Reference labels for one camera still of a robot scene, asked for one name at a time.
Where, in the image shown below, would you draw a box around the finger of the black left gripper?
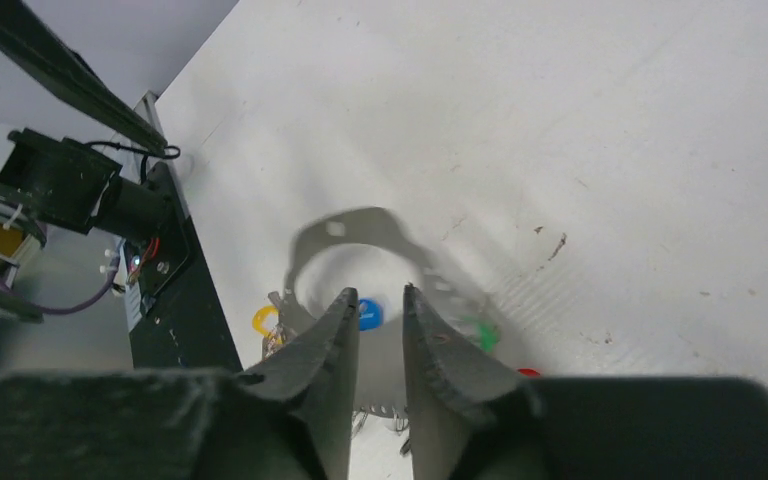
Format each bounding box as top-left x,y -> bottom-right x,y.
0,0 -> 168,154

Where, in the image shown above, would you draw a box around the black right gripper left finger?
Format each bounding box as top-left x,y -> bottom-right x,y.
0,288 -> 359,479

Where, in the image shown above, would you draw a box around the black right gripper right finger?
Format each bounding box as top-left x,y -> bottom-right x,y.
403,285 -> 768,479

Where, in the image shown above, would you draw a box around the large green tag key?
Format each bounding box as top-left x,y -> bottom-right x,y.
462,317 -> 499,354

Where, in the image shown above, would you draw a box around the yellow tag key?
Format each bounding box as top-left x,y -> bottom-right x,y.
251,305 -> 279,338

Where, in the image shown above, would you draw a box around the large blue tag keys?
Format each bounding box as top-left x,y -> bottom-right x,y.
358,298 -> 384,331

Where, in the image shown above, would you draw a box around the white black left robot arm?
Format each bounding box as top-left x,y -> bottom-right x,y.
0,1 -> 180,240

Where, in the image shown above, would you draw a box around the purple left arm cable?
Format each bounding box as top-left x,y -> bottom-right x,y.
0,192 -> 124,317

